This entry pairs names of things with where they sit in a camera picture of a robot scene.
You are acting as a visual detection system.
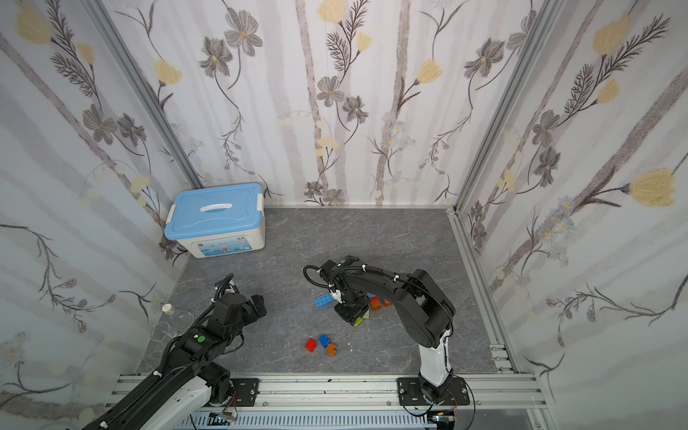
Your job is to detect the light blue long brick studs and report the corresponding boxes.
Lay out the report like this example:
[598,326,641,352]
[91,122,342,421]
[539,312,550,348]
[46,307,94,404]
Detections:
[314,294,334,308]

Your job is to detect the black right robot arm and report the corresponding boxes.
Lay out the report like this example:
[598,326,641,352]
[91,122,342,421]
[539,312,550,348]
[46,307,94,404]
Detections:
[302,255,455,404]

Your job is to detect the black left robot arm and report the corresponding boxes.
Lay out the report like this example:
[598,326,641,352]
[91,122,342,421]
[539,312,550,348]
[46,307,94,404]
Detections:
[85,274,267,429]

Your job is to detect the red lego brick lower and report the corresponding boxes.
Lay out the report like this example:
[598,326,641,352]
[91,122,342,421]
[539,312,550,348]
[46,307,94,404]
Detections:
[305,339,317,352]

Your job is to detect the clear glass flask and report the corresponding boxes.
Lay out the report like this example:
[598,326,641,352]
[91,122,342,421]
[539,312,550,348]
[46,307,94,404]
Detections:
[150,303,195,343]

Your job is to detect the blue lid storage box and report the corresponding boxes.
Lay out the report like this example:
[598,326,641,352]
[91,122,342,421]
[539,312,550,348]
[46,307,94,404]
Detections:
[164,183,266,259]

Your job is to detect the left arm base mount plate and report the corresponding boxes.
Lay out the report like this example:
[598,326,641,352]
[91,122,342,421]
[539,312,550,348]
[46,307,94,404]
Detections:
[210,378,261,407]

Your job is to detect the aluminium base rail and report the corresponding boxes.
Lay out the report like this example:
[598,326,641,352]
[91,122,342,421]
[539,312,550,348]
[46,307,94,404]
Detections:
[101,372,549,430]

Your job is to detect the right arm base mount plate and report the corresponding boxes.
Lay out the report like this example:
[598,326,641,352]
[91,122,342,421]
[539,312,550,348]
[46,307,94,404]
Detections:
[396,376,471,408]

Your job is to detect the aluminium frame corner post left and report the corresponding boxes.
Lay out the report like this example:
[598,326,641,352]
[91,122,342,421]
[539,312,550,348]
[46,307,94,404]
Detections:
[81,0,202,189]

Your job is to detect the aluminium frame corner post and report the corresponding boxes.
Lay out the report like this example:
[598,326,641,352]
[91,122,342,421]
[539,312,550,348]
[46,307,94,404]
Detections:
[81,0,202,189]
[451,0,564,213]

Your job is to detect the aluminium frame corner post right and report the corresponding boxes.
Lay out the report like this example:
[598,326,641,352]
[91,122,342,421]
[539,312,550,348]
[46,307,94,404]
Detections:
[451,0,564,213]

